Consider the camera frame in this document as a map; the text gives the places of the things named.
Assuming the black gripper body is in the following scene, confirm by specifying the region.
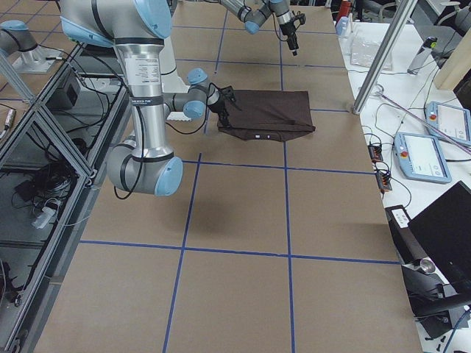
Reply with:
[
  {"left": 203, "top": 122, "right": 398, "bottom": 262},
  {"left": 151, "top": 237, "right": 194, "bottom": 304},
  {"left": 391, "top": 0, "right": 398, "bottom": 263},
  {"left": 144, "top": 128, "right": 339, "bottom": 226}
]
[
  {"left": 208, "top": 90, "right": 229, "bottom": 118},
  {"left": 279, "top": 14, "right": 299, "bottom": 50}
]

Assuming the dark brown t-shirt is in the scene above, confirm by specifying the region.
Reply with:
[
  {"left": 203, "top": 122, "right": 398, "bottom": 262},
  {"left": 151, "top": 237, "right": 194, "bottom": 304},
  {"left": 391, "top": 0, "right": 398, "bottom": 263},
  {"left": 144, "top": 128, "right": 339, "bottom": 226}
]
[{"left": 217, "top": 90, "right": 316, "bottom": 142}]

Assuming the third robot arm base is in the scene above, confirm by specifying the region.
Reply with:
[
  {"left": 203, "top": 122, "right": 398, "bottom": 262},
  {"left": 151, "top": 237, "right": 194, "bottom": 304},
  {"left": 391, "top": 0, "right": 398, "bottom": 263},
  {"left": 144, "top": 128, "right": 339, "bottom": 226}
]
[{"left": 1, "top": 20, "right": 61, "bottom": 74}]

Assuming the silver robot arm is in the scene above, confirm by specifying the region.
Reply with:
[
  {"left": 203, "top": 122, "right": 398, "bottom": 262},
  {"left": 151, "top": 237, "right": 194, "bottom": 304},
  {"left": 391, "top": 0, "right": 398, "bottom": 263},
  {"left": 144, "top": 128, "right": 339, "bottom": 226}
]
[
  {"left": 61, "top": 1, "right": 228, "bottom": 196},
  {"left": 217, "top": 0, "right": 305, "bottom": 56}
]

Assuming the clear plastic bag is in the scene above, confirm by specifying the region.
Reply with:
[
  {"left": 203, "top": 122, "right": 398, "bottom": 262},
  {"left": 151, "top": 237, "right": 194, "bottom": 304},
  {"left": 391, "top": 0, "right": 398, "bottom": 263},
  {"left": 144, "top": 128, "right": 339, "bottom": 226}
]
[{"left": 350, "top": 37, "right": 381, "bottom": 68}]

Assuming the orange black connector block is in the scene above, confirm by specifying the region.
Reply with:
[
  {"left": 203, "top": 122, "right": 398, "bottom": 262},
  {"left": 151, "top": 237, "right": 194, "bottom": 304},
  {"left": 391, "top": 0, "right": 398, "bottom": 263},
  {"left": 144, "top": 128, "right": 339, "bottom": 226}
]
[{"left": 367, "top": 144, "right": 383, "bottom": 163}]

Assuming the near teach pendant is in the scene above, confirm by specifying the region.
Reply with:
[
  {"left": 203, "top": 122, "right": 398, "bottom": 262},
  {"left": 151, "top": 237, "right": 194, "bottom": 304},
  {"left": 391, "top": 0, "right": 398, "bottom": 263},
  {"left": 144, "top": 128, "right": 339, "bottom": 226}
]
[{"left": 394, "top": 132, "right": 452, "bottom": 184}]

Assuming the teach pendant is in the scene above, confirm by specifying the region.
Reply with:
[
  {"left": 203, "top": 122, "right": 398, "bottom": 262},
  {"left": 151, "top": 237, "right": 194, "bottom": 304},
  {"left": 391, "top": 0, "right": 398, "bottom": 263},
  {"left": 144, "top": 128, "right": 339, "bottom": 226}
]
[
  {"left": 394, "top": 132, "right": 452, "bottom": 184},
  {"left": 425, "top": 101, "right": 470, "bottom": 147}
]

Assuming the far teach pendant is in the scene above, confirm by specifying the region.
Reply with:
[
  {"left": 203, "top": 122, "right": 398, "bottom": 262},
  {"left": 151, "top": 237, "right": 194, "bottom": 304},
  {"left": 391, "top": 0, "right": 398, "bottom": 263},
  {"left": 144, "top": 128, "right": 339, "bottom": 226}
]
[{"left": 425, "top": 101, "right": 470, "bottom": 147}]

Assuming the white power adapter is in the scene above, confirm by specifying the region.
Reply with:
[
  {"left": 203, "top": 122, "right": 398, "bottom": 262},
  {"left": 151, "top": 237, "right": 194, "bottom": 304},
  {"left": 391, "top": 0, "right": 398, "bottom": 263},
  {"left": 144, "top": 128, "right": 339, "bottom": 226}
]
[{"left": 32, "top": 206, "right": 56, "bottom": 229}]

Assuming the black box with label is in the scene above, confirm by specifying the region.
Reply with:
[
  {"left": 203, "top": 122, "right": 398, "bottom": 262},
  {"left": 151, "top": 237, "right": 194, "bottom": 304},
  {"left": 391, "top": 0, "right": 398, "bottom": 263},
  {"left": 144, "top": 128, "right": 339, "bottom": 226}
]
[{"left": 385, "top": 205, "right": 414, "bottom": 264}]

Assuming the black monitor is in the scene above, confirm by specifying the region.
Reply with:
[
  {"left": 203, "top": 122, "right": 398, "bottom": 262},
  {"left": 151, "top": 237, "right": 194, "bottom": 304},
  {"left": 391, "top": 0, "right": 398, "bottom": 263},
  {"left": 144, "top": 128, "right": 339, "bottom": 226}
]
[{"left": 408, "top": 182, "right": 470, "bottom": 293}]

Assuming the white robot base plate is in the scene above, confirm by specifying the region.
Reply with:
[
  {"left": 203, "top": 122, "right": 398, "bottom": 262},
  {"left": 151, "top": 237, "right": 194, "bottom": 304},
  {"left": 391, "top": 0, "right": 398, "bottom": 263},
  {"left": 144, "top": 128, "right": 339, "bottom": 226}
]
[{"left": 161, "top": 75, "right": 194, "bottom": 122}]

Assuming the aluminium profile post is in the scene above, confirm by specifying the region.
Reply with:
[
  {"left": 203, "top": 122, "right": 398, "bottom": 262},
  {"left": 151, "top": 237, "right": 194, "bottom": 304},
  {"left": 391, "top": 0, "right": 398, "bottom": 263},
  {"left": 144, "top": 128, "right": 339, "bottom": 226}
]
[{"left": 352, "top": 0, "right": 418, "bottom": 115}]

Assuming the aluminium frame rail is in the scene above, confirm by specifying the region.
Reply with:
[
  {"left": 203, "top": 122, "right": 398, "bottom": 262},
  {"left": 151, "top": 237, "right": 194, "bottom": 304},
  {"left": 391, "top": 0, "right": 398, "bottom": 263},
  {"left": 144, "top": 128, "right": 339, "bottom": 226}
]
[{"left": 1, "top": 45, "right": 130, "bottom": 352}]

